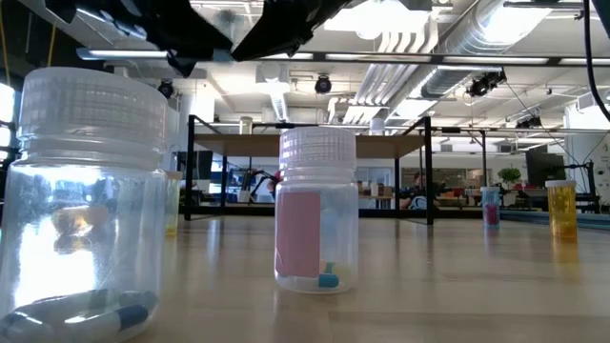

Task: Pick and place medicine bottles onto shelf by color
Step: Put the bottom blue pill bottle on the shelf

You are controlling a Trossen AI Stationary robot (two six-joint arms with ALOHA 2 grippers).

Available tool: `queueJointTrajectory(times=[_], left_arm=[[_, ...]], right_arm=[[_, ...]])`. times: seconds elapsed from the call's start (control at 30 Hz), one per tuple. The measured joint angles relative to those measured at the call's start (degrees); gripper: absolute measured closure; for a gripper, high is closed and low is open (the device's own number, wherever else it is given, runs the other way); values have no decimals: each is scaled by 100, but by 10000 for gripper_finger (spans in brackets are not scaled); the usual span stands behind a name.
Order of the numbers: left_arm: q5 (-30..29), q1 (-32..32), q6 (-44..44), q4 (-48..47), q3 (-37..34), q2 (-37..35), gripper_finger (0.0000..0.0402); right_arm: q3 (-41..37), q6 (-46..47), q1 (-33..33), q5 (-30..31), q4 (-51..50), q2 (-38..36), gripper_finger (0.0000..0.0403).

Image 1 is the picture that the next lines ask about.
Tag ceiling light rail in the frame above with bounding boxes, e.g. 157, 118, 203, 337
75, 46, 610, 67

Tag white ceiling pipes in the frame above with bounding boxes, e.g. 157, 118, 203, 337
352, 28, 439, 125

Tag white ceiling vent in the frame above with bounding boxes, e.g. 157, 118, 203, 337
254, 61, 293, 121

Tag amber vial white cap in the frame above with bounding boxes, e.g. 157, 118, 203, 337
544, 179, 579, 240

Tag green potted plant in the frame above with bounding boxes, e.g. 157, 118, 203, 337
498, 166, 522, 192

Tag clear bottle pink label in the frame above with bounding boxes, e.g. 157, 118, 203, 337
274, 126, 359, 294

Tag black ceiling spotlight cluster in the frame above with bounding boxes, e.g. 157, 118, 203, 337
465, 70, 508, 99

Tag black stand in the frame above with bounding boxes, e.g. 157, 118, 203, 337
566, 160, 601, 213

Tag yellow hanging cable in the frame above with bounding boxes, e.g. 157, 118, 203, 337
46, 21, 58, 68

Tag blue strip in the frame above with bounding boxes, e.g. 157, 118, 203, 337
498, 209, 610, 232

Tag black monitor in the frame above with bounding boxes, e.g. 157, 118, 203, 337
525, 151, 567, 189

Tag black background frame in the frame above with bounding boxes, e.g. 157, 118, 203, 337
431, 124, 490, 211

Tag wooden shelf black frame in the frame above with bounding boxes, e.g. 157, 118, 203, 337
184, 113, 436, 226

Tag large clear bottle blue capsules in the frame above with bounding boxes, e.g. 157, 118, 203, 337
0, 67, 169, 343

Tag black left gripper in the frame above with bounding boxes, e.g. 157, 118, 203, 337
45, 0, 234, 77

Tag blue vial pink pills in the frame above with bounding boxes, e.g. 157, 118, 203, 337
479, 186, 501, 231

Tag black table frame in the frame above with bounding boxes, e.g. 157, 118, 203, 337
167, 203, 501, 221

